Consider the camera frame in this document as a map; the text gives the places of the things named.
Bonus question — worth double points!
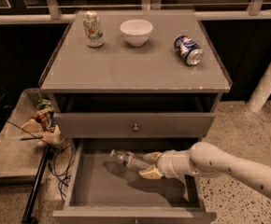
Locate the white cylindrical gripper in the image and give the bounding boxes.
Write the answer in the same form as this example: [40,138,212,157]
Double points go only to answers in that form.
[138,150,193,180]

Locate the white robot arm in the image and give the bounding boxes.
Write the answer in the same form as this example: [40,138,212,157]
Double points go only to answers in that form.
[139,142,271,200]

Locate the blue cable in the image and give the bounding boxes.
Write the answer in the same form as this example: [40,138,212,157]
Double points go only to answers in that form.
[47,144,76,203]

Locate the blue pepsi can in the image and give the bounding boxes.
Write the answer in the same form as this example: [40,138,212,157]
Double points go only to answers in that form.
[174,35,204,66]

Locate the clear plastic water bottle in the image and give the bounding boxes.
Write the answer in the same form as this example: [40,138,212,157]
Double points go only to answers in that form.
[110,149,151,171]

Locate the round metal drawer knob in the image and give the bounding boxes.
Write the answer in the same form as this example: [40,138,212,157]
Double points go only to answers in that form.
[132,124,140,133]

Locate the black pole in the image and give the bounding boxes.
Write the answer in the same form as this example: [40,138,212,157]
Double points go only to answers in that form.
[21,147,51,224]

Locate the grey top drawer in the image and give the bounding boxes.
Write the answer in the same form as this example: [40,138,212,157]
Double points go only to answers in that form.
[54,112,214,138]

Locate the grey open middle drawer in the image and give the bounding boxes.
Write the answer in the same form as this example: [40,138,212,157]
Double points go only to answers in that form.
[53,138,217,224]

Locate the white ceramic bowl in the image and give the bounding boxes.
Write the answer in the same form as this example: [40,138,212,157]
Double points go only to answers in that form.
[120,20,153,47]

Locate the grey drawer cabinet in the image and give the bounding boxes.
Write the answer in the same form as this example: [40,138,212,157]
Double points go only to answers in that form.
[37,8,233,224]

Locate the colourful snack bag pile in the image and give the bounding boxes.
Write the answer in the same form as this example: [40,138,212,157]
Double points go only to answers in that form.
[20,99,64,145]

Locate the white slanted post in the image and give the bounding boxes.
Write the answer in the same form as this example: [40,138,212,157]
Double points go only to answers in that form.
[247,62,271,113]

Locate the green white soda can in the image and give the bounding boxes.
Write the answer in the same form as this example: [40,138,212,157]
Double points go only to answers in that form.
[82,11,104,48]

